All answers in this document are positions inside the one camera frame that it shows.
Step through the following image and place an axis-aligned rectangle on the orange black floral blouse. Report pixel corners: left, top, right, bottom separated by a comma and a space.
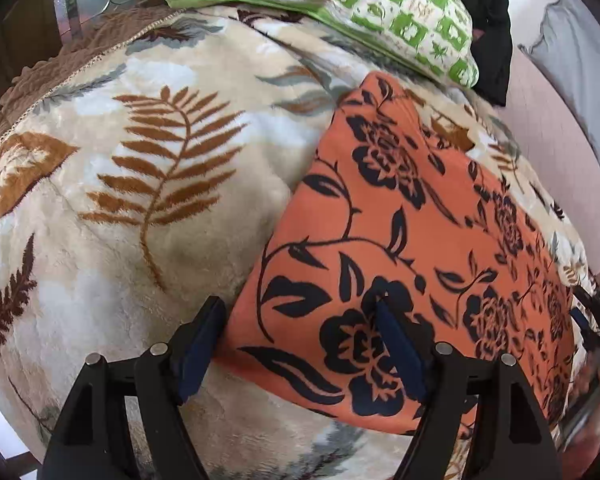
216, 72, 574, 434

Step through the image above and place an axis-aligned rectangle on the right hand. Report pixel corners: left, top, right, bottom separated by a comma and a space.
559, 364, 600, 470

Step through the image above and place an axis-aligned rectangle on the pink quilted bolster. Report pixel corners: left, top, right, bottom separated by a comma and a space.
498, 50, 600, 281

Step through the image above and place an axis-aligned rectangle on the beige leaf pattern blanket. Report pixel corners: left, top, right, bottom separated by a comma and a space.
0, 6, 588, 479

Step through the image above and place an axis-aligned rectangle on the grey pillow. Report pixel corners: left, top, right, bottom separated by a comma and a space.
522, 0, 600, 157

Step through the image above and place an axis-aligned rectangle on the black garment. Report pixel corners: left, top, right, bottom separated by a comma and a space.
460, 0, 514, 107

